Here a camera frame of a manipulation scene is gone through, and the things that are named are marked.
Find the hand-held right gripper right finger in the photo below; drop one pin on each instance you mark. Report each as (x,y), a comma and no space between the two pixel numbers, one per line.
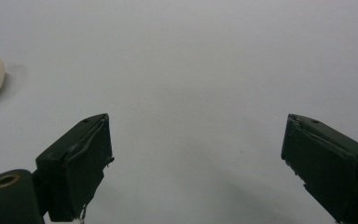
(332,168)

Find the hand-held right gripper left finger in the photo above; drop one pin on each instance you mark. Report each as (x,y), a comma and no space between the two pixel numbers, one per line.
(74,168)

